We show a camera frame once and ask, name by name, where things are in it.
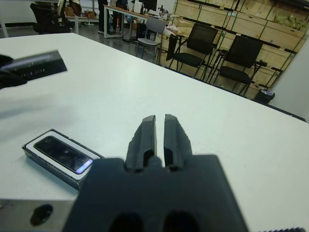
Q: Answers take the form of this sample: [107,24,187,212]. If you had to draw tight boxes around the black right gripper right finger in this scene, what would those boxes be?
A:
[163,113,193,172]

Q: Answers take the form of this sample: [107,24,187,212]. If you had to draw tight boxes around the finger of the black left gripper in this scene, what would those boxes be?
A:
[0,70,28,90]
[0,54,15,70]

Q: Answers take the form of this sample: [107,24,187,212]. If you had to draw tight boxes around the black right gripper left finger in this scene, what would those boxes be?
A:
[125,115,157,173]

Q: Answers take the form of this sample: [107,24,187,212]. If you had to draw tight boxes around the black box lid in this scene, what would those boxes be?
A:
[0,50,68,81]

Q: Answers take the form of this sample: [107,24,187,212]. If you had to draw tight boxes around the slim black camera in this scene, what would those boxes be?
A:
[33,135,94,175]

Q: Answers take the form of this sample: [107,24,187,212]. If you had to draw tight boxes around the black box with white insert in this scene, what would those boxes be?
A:
[22,129,106,191]

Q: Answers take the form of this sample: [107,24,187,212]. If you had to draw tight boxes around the black swivel office chair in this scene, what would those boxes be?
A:
[30,2,74,35]

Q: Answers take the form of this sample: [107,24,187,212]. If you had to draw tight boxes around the black mesh chair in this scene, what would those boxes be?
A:
[166,23,219,79]
[214,35,268,96]

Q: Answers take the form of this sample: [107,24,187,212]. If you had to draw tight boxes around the small black waste bin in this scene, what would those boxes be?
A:
[254,89,276,105]

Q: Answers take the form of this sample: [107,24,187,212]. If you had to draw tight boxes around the person in dark clothes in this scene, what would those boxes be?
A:
[97,0,114,35]

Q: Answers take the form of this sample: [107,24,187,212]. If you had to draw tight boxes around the grey office chair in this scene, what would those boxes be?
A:
[136,17,170,59]

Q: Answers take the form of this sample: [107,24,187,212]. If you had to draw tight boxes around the wooden top office desk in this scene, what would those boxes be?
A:
[103,4,174,40]

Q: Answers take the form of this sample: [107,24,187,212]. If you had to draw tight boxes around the black computer monitor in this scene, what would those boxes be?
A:
[139,0,158,12]

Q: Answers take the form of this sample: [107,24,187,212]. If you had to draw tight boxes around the stacked wooden crates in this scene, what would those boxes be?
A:
[159,0,309,100]

